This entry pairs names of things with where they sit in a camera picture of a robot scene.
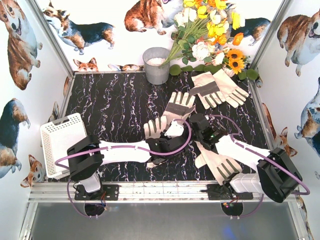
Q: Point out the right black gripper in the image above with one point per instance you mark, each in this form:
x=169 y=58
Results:
x=198 y=120

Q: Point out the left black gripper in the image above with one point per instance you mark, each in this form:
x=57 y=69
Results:
x=180 y=139

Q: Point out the white grey work glove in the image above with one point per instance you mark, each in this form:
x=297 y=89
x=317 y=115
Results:
x=152 y=132

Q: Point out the grey palm work glove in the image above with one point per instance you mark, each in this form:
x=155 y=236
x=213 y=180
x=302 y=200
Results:
x=180 y=106
x=207 y=90

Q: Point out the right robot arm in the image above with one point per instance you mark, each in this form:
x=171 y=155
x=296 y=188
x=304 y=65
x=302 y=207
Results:
x=245 y=168

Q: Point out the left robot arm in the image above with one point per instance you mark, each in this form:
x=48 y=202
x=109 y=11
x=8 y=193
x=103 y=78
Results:
x=88 y=154

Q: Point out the white perforated storage basket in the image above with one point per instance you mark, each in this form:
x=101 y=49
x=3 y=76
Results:
x=57 y=137

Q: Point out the front right work glove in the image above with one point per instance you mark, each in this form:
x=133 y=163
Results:
x=222 y=167

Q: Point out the back right white work glove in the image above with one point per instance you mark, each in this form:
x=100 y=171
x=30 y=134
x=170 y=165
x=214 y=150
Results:
x=233 y=94

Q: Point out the grey metal bucket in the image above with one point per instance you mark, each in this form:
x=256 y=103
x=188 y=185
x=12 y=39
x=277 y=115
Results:
x=155 y=65

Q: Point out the artificial flower bouquet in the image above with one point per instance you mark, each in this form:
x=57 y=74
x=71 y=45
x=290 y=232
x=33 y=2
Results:
x=210 y=31

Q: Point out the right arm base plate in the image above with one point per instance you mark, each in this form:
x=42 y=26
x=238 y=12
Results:
x=219 y=192

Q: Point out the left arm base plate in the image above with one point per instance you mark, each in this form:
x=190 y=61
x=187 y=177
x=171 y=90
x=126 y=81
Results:
x=108 y=192

